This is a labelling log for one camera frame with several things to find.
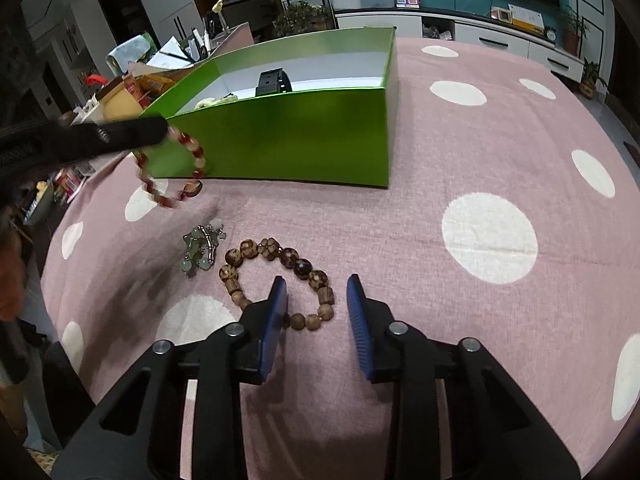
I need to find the pink polka dot cloth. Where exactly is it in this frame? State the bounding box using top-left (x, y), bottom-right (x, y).
top-left (42, 38), bottom-right (639, 479)

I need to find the white paper sheet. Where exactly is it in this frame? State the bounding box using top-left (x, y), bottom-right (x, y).
top-left (146, 37), bottom-right (194, 70)

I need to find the green cardboard box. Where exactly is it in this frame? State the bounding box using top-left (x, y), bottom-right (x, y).
top-left (145, 27), bottom-right (399, 188)

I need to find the pink desk organizer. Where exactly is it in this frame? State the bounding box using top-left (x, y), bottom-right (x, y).
top-left (193, 22), bottom-right (254, 63)

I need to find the left hand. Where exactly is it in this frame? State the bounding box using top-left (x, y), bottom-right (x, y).
top-left (0, 230), bottom-right (25, 321)

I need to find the potted plant in planter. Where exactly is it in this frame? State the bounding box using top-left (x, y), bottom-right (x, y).
top-left (273, 1), bottom-right (335, 38)

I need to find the red bead bracelet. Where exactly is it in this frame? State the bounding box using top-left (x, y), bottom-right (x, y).
top-left (133, 124), bottom-right (208, 210)

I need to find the black watch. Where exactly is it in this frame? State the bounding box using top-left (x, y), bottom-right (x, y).
top-left (255, 68), bottom-right (292, 96)

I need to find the brown wooden bead bracelet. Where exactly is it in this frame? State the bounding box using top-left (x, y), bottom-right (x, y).
top-left (218, 236), bottom-right (336, 333)

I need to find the silver jade charm bracelet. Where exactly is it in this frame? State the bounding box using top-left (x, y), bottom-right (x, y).
top-left (179, 218), bottom-right (228, 279)

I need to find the white tv cabinet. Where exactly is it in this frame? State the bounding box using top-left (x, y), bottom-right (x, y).
top-left (335, 10), bottom-right (584, 82)

